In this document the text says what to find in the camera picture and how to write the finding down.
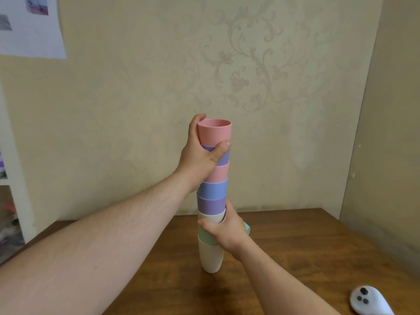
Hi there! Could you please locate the cream plastic cup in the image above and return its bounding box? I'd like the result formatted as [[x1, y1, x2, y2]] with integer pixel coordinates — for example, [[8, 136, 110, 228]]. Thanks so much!
[[197, 208, 227, 225]]

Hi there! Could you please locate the white shelf unit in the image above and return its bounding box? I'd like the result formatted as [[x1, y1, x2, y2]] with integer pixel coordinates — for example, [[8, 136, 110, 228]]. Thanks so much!
[[0, 81, 37, 267]]

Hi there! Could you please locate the lilac plastic cup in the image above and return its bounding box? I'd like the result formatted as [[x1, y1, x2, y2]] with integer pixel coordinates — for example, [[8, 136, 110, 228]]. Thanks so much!
[[200, 144, 231, 167]]

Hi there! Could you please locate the pink plastic cup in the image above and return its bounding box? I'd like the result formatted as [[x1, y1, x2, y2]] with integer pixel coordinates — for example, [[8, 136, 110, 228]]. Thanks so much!
[[197, 119, 232, 149]]

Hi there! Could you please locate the pile of colourful fabric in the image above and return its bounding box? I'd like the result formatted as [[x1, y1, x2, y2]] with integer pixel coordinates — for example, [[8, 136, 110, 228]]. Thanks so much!
[[0, 190, 25, 263]]

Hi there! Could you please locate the white handheld controller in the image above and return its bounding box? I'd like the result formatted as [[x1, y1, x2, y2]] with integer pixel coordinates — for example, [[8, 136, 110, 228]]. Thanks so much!
[[350, 285, 395, 315]]

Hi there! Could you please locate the person's left forearm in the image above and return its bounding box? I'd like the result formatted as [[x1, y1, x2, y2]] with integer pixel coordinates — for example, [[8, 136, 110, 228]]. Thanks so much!
[[0, 169, 201, 315]]

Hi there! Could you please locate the stack of pastel cups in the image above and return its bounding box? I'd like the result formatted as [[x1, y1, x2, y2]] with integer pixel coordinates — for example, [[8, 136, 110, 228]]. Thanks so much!
[[196, 119, 251, 274]]

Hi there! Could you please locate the person's right forearm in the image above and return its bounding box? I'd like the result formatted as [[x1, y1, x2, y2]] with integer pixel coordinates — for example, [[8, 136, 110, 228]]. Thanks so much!
[[230, 241, 342, 315]]

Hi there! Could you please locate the person's left hand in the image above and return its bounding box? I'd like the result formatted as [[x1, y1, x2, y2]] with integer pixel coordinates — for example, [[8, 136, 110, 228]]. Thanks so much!
[[177, 113, 232, 194]]

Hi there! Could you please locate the green plastic cup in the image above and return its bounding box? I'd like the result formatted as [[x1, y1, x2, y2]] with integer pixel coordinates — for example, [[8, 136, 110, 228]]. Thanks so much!
[[198, 222, 251, 246]]

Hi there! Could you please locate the person's right hand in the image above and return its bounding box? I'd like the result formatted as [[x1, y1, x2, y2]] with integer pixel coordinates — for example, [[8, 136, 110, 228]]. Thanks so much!
[[197, 198, 251, 261]]

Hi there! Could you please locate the white paper poster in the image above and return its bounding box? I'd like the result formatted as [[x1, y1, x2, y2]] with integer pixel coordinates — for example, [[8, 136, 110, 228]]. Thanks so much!
[[0, 0, 67, 60]]

